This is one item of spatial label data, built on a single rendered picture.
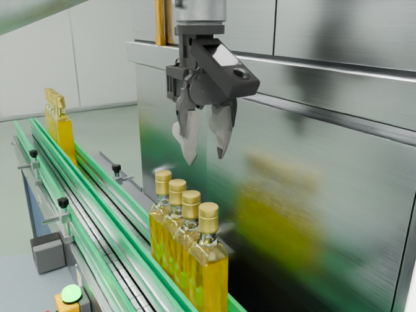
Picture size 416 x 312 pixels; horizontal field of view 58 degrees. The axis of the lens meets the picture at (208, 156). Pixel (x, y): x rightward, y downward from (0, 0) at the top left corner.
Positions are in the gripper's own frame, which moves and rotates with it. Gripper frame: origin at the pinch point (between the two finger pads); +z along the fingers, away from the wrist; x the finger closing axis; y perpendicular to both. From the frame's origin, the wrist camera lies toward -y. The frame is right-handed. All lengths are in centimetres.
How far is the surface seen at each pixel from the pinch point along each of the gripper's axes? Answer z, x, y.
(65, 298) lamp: 41, 21, 30
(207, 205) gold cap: 9.1, 0.0, 0.1
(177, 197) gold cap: 11.5, 0.6, 10.2
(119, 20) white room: -18, -196, 587
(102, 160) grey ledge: 37, -12, 106
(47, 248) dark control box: 42, 20, 56
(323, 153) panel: -1.9, -12.4, -12.7
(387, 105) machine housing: -10.7, -13.2, -21.1
